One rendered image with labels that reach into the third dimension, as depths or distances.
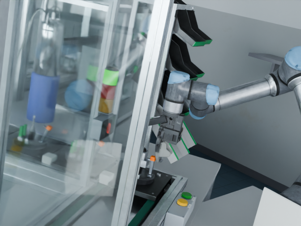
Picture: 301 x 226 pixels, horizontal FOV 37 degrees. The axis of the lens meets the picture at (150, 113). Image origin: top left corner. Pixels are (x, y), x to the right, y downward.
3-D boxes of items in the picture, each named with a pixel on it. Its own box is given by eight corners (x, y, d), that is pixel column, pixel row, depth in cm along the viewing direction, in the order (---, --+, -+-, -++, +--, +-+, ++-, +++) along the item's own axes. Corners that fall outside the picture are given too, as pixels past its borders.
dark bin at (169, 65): (195, 81, 200) (205, 68, 197) (184, 84, 189) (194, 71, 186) (151, 42, 207) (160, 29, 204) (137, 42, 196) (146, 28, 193)
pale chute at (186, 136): (189, 148, 223) (196, 144, 221) (178, 154, 212) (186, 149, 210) (162, 98, 226) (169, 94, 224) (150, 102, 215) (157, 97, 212)
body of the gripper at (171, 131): (175, 147, 170) (182, 117, 167) (154, 141, 172) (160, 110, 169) (180, 141, 177) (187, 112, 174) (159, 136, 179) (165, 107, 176)
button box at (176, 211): (193, 209, 179) (196, 195, 178) (181, 233, 160) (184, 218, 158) (176, 204, 181) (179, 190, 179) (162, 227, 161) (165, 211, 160)
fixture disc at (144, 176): (158, 176, 186) (159, 171, 186) (148, 188, 173) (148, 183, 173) (126, 166, 190) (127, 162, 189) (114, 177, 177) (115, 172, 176)
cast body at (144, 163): (148, 165, 182) (152, 149, 180) (145, 168, 177) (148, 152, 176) (129, 158, 184) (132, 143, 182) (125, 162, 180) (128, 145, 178)
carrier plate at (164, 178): (171, 180, 190) (172, 175, 190) (155, 202, 168) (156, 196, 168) (119, 163, 196) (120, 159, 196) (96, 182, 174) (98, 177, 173)
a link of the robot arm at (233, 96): (290, 71, 194) (183, 102, 187) (298, 58, 184) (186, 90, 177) (302, 94, 190) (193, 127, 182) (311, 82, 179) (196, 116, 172)
